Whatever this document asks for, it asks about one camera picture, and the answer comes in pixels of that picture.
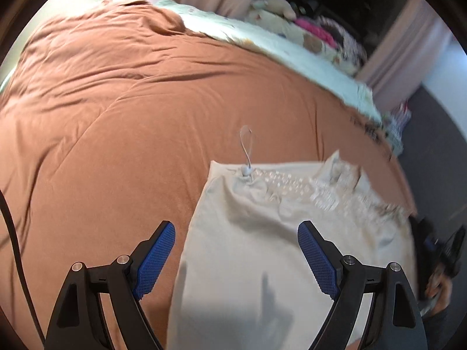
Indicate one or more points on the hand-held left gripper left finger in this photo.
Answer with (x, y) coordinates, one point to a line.
(155, 259)

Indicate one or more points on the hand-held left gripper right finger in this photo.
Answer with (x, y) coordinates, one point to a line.
(317, 259)

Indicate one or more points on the cream zip jacket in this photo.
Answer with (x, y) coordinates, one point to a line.
(237, 262)

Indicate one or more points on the person's right forearm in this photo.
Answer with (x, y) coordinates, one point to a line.
(443, 330)

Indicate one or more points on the person's right hand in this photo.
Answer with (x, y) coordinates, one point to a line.
(437, 288)

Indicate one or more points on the brown blanket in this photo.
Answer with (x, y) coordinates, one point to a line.
(109, 116)

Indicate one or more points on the pale green blanket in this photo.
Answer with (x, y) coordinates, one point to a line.
(292, 65)

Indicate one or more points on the floral patterned cloth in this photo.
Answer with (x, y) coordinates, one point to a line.
(348, 47)

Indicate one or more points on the pink cloth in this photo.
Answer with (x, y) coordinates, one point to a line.
(317, 31)

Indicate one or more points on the white plush toy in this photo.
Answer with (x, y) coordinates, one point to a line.
(273, 7)

